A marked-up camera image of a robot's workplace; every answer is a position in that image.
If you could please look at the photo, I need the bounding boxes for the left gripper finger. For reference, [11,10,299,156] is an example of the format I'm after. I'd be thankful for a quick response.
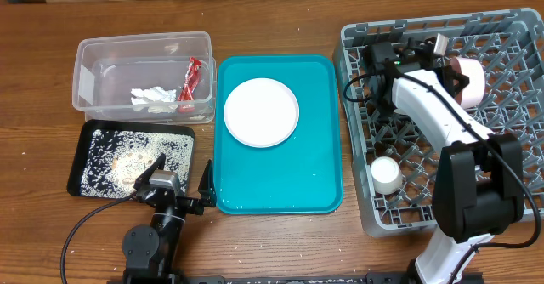
[136,153,166,182]
[198,160,217,207]

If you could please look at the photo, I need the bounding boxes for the small pink plate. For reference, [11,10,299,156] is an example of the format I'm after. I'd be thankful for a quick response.
[450,57,486,109]

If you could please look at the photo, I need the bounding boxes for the rice and food scraps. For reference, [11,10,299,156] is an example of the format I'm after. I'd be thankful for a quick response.
[80,129,195,199]

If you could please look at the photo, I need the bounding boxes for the white napkin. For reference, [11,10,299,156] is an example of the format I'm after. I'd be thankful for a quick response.
[131,86,178,114]

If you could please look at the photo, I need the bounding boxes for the red snack wrapper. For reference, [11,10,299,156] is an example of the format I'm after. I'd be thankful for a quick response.
[177,57,202,113]

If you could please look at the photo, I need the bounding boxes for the white cup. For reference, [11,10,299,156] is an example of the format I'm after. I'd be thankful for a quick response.
[371,156,402,195]

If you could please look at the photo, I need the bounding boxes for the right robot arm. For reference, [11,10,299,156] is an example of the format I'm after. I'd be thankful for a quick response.
[361,35,524,283]

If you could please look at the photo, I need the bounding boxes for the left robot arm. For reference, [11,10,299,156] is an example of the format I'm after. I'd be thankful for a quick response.
[122,154,217,283]

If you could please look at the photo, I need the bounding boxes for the black food waste tray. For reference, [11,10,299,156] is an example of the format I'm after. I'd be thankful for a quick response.
[67,120,196,196]

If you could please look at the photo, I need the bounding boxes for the clear plastic waste bin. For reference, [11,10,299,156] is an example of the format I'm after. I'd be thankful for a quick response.
[72,31,217,124]

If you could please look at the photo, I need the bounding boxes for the grey dishwasher rack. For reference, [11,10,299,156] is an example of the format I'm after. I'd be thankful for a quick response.
[333,8,543,237]

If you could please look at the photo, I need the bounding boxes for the large white round plate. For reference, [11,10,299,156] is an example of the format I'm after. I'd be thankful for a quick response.
[224,77,299,148]

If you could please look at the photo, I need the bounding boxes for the teal plastic serving tray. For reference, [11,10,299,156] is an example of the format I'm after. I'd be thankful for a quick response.
[213,54,343,215]

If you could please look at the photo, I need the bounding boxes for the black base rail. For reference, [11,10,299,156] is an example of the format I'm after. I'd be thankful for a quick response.
[105,271,485,284]

